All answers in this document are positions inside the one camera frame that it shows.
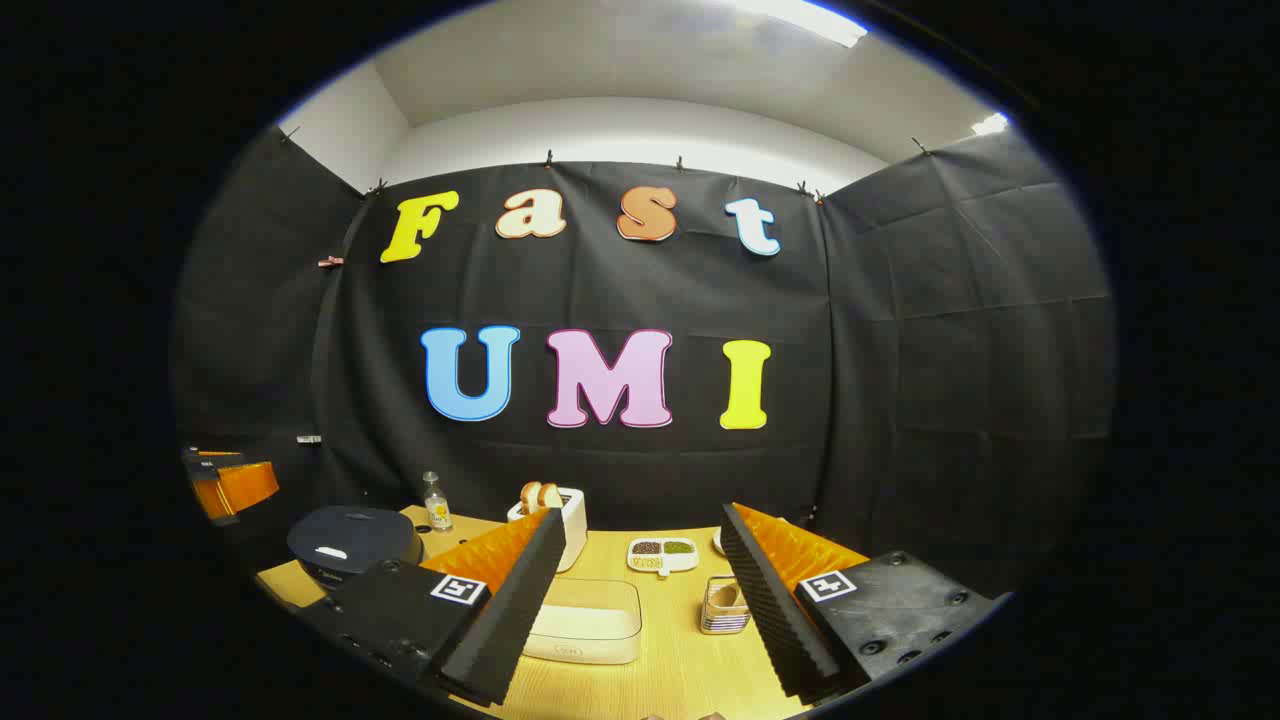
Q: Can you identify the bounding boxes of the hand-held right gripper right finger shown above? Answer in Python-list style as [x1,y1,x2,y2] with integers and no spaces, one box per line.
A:
[720,502,1001,701]

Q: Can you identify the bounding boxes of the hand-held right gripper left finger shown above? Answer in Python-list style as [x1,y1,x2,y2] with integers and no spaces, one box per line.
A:
[300,508,567,707]

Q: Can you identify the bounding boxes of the clear wire chopstick holder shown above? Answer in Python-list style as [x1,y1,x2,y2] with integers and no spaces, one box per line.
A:
[700,575,752,635]

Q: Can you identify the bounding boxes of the clear box of white rice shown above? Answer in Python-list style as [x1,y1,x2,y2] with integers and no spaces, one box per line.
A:
[522,577,643,665]

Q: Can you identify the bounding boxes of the dark grey rice cooker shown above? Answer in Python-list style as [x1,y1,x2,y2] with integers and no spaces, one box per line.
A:
[287,505,425,591]

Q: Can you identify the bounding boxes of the white toaster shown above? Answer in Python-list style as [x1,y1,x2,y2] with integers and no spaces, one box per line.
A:
[507,487,588,573]

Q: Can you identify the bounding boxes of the white divided bean dish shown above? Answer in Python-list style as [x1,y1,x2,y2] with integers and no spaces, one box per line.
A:
[627,537,700,578]

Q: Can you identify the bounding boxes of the small clear glass bottle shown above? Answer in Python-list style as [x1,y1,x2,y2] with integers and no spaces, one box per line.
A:
[421,471,453,533]

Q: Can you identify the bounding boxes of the black backdrop cloth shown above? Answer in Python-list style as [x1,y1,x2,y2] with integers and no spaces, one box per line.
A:
[172,125,1116,601]

